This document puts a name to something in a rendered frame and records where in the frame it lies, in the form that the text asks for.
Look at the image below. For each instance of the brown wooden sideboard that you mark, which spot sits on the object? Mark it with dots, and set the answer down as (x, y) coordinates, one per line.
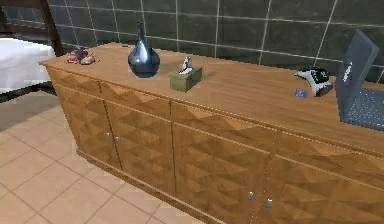
(206, 140)

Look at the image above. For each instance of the olive green tissue box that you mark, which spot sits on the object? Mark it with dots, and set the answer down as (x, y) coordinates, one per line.
(185, 79)

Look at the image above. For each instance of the dark blue glass vase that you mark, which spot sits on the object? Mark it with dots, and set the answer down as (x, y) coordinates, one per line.
(143, 60)

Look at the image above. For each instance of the small blue card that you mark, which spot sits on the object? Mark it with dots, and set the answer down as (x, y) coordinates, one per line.
(301, 93)

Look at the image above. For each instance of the small red and grey object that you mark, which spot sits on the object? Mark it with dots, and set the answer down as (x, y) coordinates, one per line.
(81, 56)

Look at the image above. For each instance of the black and white controller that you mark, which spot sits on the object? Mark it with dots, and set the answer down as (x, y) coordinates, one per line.
(316, 80)

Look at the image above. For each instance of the grey open laptop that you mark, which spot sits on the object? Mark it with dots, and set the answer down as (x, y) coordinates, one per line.
(358, 86)

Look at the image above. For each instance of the white bed with dark frame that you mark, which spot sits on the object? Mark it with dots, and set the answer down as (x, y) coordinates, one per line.
(23, 63)

